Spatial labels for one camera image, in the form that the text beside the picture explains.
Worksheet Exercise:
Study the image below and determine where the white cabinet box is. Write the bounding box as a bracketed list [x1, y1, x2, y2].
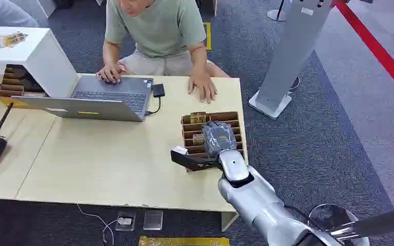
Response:
[0, 26, 79, 99]

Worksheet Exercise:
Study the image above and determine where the person's left hand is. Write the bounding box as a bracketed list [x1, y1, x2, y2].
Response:
[187, 72, 219, 104]

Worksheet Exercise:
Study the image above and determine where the person's right hand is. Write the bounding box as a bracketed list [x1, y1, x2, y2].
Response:
[96, 63, 128, 85]

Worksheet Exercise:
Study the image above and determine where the round stanchion base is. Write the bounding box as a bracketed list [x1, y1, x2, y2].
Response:
[267, 0, 288, 23]

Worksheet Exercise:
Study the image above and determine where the wrapped yellow card packet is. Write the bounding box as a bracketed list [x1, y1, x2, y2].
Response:
[0, 31, 29, 49]

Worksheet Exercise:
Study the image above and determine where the black adapter cable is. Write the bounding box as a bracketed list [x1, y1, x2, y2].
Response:
[144, 96, 162, 116]

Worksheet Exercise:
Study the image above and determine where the dark grey robot bar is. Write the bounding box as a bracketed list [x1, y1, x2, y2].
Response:
[328, 205, 394, 241]

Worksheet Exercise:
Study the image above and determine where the gold patterned sheet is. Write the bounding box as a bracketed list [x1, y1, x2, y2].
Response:
[138, 235, 231, 246]

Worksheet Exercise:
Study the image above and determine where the gold printed card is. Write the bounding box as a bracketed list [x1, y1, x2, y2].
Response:
[189, 112, 207, 124]

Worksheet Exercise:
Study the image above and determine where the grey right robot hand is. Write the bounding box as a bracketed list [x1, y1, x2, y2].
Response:
[201, 120, 238, 157]

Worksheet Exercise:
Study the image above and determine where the grey floor plate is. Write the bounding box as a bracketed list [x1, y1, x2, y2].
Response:
[142, 210, 164, 232]

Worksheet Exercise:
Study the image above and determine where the pale desk leg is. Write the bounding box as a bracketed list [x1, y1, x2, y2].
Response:
[221, 211, 241, 233]

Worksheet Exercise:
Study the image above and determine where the floor socket with white plug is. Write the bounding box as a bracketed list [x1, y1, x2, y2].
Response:
[115, 211, 137, 233]

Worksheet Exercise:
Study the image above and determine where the red barrier belt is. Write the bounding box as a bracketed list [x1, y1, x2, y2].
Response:
[330, 0, 394, 105]

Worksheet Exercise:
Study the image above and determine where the person in grey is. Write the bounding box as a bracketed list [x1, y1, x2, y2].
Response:
[0, 0, 40, 28]

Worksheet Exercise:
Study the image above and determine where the person's hand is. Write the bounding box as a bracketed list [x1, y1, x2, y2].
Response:
[187, 72, 219, 104]
[96, 63, 128, 85]

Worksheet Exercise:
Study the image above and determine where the wooden slotted card box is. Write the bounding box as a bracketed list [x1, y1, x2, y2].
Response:
[181, 111, 246, 173]

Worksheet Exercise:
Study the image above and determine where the grey kiosk stand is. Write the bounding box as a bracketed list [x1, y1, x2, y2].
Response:
[248, 0, 334, 120]

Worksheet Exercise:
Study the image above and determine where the grey open laptop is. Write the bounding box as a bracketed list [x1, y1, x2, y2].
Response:
[11, 75, 154, 123]

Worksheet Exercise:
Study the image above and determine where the black adapter block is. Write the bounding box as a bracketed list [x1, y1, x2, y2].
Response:
[151, 83, 166, 99]

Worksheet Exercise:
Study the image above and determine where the wooden card box with dividers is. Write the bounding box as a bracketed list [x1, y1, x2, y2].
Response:
[0, 64, 49, 104]

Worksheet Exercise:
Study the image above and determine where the white floor cable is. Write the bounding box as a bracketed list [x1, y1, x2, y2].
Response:
[76, 203, 120, 246]

